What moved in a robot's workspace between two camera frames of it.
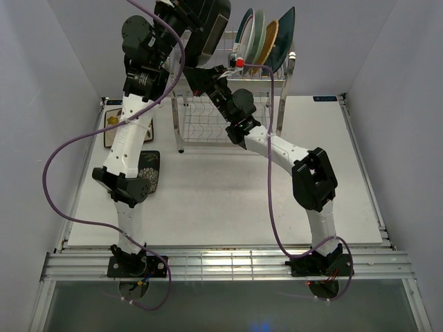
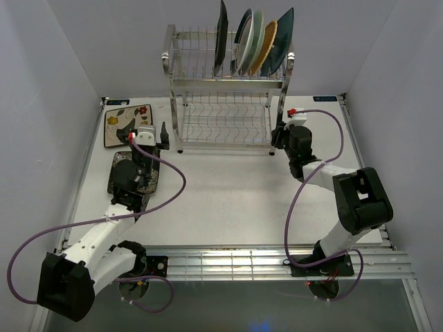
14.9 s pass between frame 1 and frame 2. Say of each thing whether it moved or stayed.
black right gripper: moved
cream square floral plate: stayed
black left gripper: moved
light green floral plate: stayed
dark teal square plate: stayed
